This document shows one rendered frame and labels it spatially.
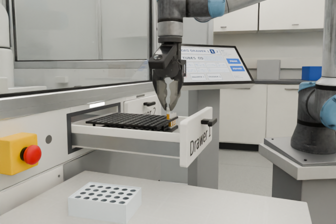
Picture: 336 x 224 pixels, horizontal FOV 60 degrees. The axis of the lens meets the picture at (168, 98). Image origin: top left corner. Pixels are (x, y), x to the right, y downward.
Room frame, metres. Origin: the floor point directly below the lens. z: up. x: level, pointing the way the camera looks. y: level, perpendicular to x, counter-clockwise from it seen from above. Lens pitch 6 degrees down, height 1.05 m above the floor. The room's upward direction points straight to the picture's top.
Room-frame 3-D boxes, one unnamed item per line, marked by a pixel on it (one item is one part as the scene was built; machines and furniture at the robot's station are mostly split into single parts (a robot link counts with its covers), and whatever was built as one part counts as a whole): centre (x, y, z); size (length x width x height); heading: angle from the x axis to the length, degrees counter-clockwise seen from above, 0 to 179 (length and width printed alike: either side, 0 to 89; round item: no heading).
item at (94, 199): (0.58, 0.13, 0.78); 0.12 x 0.08 x 0.04; 75
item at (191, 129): (0.80, -0.09, 0.87); 0.29 x 0.02 x 0.11; 160
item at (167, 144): (0.87, 0.11, 0.86); 0.40 x 0.26 x 0.06; 70
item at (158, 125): (0.83, 0.01, 0.90); 0.18 x 0.02 x 0.01; 160
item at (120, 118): (0.87, 0.10, 0.87); 0.22 x 0.18 x 0.06; 70
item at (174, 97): (0.87, -0.03, 0.97); 0.06 x 0.03 x 0.09; 160
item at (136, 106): (1.21, 0.11, 0.87); 0.29 x 0.02 x 0.11; 160
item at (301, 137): (0.99, -0.51, 0.83); 0.15 x 0.15 x 0.10
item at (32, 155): (0.58, 0.28, 0.88); 0.04 x 0.03 x 0.04; 160
